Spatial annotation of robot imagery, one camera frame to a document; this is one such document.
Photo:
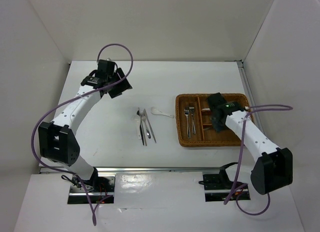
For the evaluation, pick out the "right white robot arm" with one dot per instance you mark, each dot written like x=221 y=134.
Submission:
x=273 y=167

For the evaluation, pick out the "silver knife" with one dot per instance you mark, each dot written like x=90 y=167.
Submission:
x=149 y=126

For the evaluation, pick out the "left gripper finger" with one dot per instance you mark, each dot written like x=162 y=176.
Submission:
x=119 y=74
x=118 y=89

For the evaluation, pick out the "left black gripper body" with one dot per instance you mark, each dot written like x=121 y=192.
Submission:
x=112 y=78

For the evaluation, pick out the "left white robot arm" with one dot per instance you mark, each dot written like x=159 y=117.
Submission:
x=57 y=141

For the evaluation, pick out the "aluminium table rail front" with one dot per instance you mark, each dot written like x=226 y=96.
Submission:
x=154 y=169

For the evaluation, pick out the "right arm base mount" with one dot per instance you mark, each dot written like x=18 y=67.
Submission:
x=217 y=189

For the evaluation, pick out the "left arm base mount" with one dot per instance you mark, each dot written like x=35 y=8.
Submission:
x=102 y=192

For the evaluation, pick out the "silver fork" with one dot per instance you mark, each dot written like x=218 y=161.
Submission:
x=145 y=123
x=192 y=110
x=186 y=113

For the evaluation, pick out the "brown wicker divided tray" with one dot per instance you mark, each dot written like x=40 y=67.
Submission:
x=210 y=138

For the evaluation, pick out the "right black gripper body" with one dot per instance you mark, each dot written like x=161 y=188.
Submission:
x=213 y=118

